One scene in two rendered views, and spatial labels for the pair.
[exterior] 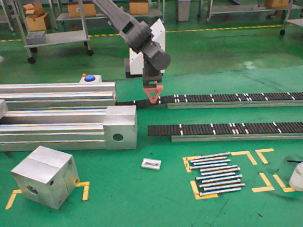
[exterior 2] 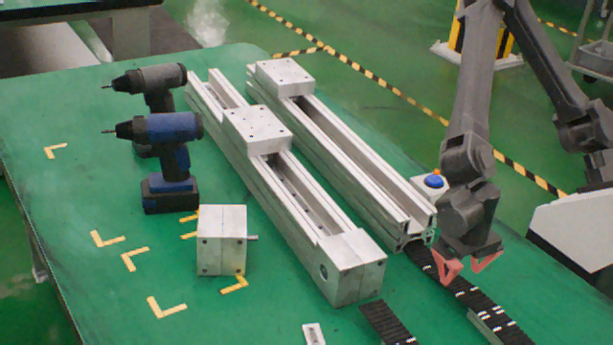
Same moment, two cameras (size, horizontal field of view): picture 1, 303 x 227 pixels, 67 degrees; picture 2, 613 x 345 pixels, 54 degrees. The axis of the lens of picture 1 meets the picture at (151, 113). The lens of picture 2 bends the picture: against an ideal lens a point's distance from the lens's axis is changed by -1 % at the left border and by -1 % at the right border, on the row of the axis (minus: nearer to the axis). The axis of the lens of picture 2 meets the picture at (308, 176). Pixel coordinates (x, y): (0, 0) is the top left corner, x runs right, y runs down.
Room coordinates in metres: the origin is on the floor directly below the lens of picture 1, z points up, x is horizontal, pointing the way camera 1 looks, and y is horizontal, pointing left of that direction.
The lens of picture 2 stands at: (0.04, -0.61, 1.59)
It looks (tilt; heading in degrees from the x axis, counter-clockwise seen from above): 33 degrees down; 59
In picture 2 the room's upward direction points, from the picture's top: 6 degrees clockwise
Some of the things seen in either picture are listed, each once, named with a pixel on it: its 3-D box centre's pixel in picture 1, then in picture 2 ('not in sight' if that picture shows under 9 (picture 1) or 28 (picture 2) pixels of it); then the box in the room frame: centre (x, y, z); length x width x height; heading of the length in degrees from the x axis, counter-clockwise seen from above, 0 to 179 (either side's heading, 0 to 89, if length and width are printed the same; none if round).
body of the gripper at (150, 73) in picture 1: (151, 68); (473, 228); (0.75, 0.00, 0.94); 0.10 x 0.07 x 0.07; 3
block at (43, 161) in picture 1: (51, 172); (228, 240); (0.39, 0.25, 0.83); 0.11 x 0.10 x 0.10; 158
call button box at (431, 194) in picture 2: (90, 86); (428, 194); (0.88, 0.26, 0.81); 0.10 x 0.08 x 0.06; 0
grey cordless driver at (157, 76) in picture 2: not in sight; (146, 110); (0.35, 0.70, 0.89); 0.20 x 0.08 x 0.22; 5
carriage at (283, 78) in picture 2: not in sight; (283, 81); (0.76, 0.79, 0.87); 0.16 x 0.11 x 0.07; 90
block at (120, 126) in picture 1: (122, 125); (353, 265); (0.58, 0.09, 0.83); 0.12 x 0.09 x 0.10; 0
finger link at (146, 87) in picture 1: (152, 89); (454, 263); (0.73, -0.01, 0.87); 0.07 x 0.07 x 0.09; 3
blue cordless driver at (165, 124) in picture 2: not in sight; (154, 162); (0.31, 0.47, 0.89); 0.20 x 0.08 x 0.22; 168
